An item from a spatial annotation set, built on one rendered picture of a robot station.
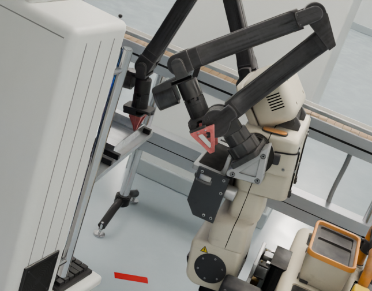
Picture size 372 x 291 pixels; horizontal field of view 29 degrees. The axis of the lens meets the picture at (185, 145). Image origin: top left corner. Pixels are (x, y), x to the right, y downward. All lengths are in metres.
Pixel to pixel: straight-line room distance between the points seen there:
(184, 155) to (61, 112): 2.13
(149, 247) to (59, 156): 2.23
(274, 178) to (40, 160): 0.92
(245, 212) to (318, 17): 0.67
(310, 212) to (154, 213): 0.93
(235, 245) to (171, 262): 1.38
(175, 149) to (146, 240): 0.51
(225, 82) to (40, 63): 2.00
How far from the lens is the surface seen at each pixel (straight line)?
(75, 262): 1.95
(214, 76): 3.32
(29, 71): 1.40
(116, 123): 2.65
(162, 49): 2.45
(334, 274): 2.23
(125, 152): 2.46
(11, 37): 1.42
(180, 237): 3.82
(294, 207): 3.44
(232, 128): 1.96
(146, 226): 3.81
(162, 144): 3.51
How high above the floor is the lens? 1.95
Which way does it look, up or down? 24 degrees down
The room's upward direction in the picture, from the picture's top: 19 degrees clockwise
